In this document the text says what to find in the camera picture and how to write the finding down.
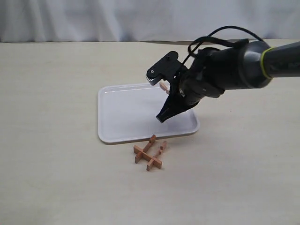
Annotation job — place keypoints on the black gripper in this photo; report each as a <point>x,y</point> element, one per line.
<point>187,85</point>

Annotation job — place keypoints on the notched wooden piece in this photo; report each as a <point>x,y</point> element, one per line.
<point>148,143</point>
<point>146,155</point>
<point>164,87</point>
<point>158,153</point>

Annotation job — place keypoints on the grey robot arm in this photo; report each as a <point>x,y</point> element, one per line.
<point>243,65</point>

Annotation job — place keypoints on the white plastic tray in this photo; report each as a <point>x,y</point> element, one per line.
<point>127,113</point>

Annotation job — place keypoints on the white backdrop cloth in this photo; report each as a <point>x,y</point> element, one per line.
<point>143,20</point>

